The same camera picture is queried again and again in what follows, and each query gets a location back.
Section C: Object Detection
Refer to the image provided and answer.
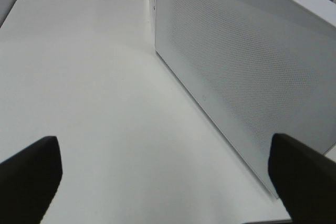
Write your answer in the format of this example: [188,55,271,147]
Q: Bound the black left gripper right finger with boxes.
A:
[268,133,335,223]

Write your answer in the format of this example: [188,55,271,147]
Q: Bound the white microwave door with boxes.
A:
[155,0,335,193]

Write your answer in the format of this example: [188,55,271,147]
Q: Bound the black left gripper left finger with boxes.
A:
[1,136,63,223]

